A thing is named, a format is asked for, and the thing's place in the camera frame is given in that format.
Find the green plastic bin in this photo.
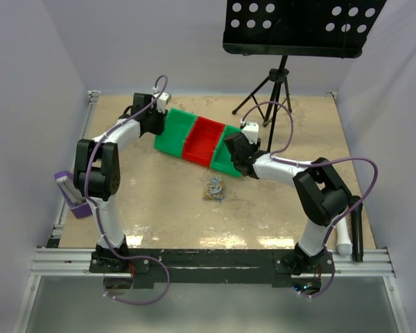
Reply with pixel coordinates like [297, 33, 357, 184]
[210, 125, 241, 177]
[154, 108, 198, 157]

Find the blue cable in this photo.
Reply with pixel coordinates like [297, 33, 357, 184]
[203, 177, 226, 203]

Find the red plastic bin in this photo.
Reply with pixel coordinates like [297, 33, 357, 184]
[182, 117, 225, 167]

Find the white cable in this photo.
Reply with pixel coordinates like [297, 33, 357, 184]
[204, 178, 225, 196]

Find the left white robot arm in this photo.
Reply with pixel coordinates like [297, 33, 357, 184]
[73, 92, 171, 272]

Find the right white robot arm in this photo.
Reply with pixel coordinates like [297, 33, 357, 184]
[224, 133, 352, 273]

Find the purple holder block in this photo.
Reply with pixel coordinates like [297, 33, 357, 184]
[54, 171, 92, 219]

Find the black microphone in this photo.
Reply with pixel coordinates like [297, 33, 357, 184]
[350, 203, 364, 263]

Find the white microphone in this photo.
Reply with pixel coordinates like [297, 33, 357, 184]
[336, 221, 353, 256]

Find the black music stand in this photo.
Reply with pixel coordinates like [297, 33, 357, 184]
[222, 0, 388, 157]

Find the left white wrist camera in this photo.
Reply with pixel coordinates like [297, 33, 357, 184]
[153, 87, 171, 114]

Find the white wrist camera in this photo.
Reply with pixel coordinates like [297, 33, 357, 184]
[153, 87, 171, 114]
[241, 120, 259, 144]

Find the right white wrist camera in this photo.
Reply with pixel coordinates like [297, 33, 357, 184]
[241, 120, 259, 144]

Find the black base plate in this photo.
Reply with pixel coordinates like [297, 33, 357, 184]
[89, 249, 335, 290]

